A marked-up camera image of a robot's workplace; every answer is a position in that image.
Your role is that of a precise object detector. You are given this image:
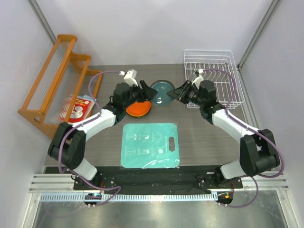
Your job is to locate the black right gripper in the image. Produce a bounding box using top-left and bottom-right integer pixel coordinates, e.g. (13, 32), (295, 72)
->
(167, 80), (205, 107)

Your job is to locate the orange wooden rack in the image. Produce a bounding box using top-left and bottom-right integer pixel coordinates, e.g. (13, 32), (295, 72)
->
(18, 34), (99, 139)

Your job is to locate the white slotted cable duct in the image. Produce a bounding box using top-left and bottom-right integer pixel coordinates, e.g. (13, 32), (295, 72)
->
(40, 192), (218, 202)

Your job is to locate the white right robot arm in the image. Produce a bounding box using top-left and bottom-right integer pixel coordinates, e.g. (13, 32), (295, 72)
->
(167, 80), (281, 188)

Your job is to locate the lime green plate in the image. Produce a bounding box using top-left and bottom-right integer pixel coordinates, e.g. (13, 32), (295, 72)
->
(127, 110), (150, 118)

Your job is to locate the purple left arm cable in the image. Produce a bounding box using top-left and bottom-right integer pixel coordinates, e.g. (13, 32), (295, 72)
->
(57, 69), (126, 209)

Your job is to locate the orange plate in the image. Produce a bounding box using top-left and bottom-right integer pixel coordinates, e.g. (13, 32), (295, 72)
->
(126, 101), (152, 112)

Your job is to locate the red white packet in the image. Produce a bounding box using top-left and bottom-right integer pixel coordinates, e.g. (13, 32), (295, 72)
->
(68, 95), (95, 124)

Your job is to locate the aluminium extrusion rail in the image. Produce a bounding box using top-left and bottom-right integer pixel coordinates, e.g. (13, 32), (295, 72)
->
(29, 170), (289, 195)

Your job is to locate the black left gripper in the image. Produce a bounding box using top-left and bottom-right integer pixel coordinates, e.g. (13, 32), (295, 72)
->
(123, 81), (157, 109)

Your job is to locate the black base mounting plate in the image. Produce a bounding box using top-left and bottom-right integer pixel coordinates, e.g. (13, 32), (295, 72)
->
(45, 166), (243, 196)

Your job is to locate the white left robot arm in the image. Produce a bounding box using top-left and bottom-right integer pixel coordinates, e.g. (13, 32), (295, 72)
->
(48, 80), (157, 190)

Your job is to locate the teal cutting board mat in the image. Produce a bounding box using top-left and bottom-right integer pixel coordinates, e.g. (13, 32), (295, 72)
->
(121, 123), (180, 169)

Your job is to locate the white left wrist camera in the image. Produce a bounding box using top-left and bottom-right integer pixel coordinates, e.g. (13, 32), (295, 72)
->
(123, 69), (138, 86)

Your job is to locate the dark teal plate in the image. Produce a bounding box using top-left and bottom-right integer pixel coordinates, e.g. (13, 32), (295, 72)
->
(151, 80), (175, 107)

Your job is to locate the white wire dish rack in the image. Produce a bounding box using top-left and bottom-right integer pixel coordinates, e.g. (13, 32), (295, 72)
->
(183, 49), (244, 110)

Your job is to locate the red floral plate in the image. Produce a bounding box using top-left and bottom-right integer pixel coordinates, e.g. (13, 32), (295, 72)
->
(127, 112), (149, 118)

